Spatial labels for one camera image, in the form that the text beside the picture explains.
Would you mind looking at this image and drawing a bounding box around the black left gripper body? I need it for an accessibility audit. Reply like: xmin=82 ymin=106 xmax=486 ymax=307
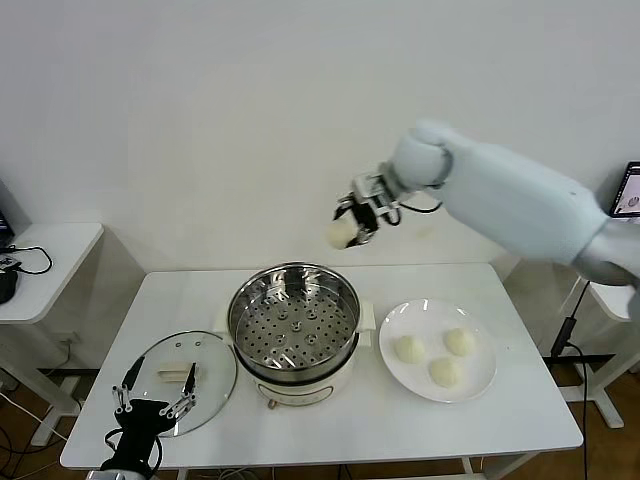
xmin=112 ymin=398 xmax=177 ymax=465

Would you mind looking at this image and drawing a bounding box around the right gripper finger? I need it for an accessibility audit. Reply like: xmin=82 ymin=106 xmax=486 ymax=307
xmin=332 ymin=193 xmax=359 ymax=222
xmin=348 ymin=203 xmax=382 ymax=249

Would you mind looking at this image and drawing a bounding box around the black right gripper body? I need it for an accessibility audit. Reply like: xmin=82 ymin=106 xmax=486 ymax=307
xmin=349 ymin=172 xmax=402 ymax=227

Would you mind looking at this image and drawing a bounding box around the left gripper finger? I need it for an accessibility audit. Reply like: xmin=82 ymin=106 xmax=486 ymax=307
xmin=111 ymin=356 xmax=145 ymax=414
xmin=158 ymin=362 xmax=197 ymax=418

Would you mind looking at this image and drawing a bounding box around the glass lid with cream handle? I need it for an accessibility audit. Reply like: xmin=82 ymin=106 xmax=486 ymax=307
xmin=122 ymin=329 xmax=239 ymax=439

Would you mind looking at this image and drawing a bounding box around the white steamed baozi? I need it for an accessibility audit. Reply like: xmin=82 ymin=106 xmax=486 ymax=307
xmin=393 ymin=335 xmax=426 ymax=364
xmin=443 ymin=328 xmax=477 ymax=358
xmin=324 ymin=219 xmax=360 ymax=250
xmin=428 ymin=357 xmax=462 ymax=389

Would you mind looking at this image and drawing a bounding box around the black computer mouse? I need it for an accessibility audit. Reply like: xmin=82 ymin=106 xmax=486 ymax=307
xmin=0 ymin=272 xmax=20 ymax=305

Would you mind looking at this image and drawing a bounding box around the stainless steel steamer basket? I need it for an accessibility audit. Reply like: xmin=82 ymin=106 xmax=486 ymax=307
xmin=227 ymin=261 xmax=361 ymax=382

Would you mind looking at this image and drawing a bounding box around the large white table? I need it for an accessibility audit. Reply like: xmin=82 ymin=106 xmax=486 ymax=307
xmin=60 ymin=263 xmax=585 ymax=480

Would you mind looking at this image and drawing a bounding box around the white electric cooker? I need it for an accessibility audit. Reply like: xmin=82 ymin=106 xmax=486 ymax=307
xmin=213 ymin=299 xmax=377 ymax=412

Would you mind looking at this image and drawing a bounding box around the white round plate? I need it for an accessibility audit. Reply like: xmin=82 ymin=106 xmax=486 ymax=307
xmin=378 ymin=298 xmax=499 ymax=404

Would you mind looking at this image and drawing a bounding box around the white side table with label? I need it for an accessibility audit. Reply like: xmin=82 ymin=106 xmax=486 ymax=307
xmin=557 ymin=279 xmax=640 ymax=430

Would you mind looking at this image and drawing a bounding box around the grey open laptop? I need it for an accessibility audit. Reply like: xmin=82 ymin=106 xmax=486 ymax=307
xmin=608 ymin=160 xmax=640 ymax=219

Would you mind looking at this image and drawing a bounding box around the black looped cable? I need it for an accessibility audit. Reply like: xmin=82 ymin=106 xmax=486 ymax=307
xmin=7 ymin=244 xmax=54 ymax=275

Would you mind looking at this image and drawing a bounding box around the black cable with adapter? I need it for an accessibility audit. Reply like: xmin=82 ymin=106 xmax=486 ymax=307
xmin=549 ymin=279 xmax=592 ymax=480

